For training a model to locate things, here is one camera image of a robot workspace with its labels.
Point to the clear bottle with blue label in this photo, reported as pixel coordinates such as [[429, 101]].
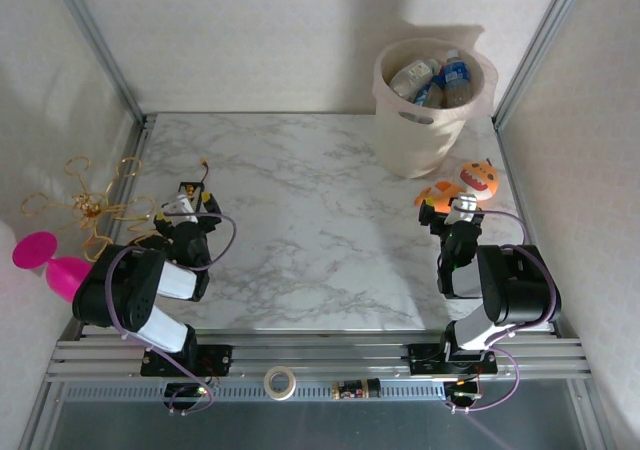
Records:
[[457, 77]]

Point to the clear bottle white green label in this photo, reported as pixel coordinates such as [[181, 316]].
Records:
[[412, 75]]

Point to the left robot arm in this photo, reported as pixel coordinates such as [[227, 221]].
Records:
[[125, 290]]

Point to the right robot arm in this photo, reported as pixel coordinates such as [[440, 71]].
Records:
[[515, 285]]

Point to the beige plastic bin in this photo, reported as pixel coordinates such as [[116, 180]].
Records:
[[420, 145]]

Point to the gold rimmed dark disc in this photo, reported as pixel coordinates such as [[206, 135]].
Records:
[[147, 241]]

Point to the black case with gold cones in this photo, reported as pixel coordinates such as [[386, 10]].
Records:
[[192, 188]]

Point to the orange plush toy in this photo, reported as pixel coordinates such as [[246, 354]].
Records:
[[480, 180]]

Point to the pink plastic goblet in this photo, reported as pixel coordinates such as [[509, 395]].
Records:
[[65, 277]]

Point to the black controller box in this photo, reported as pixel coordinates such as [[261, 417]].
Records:
[[185, 392], [462, 395]]

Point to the white tape roll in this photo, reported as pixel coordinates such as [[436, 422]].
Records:
[[280, 382]]

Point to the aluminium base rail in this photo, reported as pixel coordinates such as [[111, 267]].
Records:
[[320, 357]]

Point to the aluminium frame post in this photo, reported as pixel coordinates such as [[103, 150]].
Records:
[[537, 45], [102, 50]]

